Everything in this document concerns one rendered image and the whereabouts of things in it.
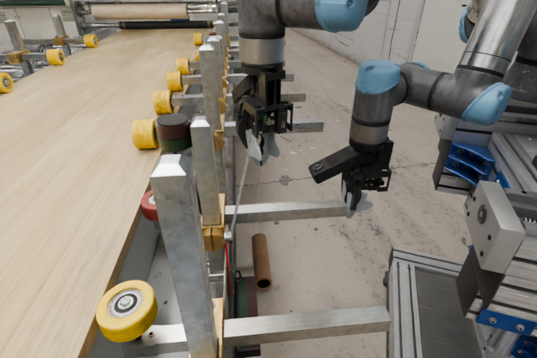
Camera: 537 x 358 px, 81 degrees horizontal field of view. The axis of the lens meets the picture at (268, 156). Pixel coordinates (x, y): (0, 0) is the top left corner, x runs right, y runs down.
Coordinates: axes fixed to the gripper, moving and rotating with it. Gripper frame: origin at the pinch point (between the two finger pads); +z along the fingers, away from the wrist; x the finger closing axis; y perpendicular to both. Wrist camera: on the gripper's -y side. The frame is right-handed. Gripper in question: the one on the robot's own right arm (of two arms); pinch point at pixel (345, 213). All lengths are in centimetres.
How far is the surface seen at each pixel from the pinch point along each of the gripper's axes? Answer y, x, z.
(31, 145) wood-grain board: -84, 29, -8
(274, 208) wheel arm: -17.2, -0.5, -3.5
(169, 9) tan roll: -81, 251, -24
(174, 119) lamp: -35.2, -4.2, -27.7
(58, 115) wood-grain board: -86, 51, -8
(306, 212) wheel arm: -10.0, -1.5, -2.6
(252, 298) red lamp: -23.3, -11.6, 12.3
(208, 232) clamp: -31.5, -7.8, -4.5
